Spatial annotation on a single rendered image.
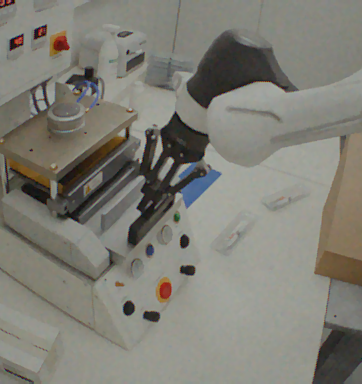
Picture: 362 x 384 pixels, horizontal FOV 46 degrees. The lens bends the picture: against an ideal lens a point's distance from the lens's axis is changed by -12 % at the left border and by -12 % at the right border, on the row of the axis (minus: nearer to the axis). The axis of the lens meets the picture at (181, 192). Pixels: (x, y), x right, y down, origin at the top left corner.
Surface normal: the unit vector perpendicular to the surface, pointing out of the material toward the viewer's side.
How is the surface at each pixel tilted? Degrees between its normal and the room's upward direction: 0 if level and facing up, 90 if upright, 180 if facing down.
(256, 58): 91
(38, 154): 0
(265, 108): 56
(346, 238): 40
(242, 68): 98
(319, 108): 83
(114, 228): 0
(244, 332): 0
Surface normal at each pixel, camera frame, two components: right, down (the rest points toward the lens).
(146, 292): 0.84, 0.00
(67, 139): 0.12, -0.78
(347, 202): -0.11, -0.24
